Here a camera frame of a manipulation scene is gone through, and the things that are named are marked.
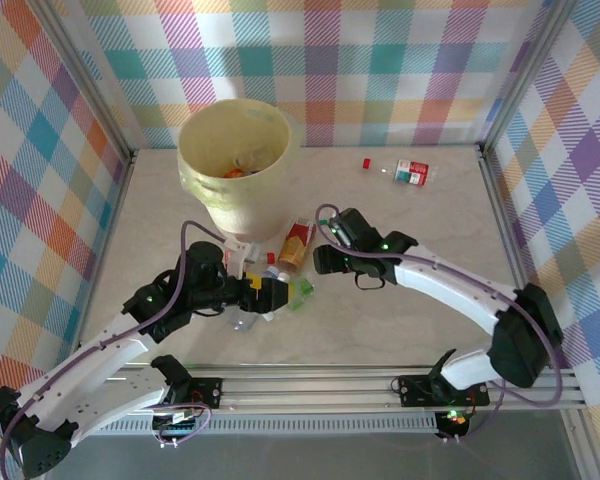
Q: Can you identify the aluminium frame post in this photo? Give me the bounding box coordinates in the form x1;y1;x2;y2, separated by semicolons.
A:
27;0;140;166
476;0;581;159

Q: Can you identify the red gold label bottle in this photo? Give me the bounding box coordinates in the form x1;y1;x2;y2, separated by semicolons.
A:
277;217;317;272

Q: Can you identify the red teal label clear bottle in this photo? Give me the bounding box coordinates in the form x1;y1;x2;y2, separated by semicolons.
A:
379;158;439;188

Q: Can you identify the black controller board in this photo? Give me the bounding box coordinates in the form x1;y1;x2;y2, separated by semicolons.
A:
152;408;204;442
435;408;474;441

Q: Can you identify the cream plastic bin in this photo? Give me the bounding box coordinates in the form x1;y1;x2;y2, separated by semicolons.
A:
176;98;301;240

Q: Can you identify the pale green bin liner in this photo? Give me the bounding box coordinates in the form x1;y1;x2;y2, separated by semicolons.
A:
176;98;301;214

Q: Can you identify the aluminium table edge rail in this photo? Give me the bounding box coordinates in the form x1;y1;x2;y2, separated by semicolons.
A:
69;149;140;366
476;143;600;480

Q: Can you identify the slotted grey cable duct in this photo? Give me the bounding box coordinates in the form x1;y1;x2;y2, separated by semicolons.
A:
104;417;441;437

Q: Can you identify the green label clear bottle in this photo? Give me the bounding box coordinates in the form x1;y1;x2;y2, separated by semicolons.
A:
260;278;316;322

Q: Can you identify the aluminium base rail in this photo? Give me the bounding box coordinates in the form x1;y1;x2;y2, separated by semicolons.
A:
104;363;581;410

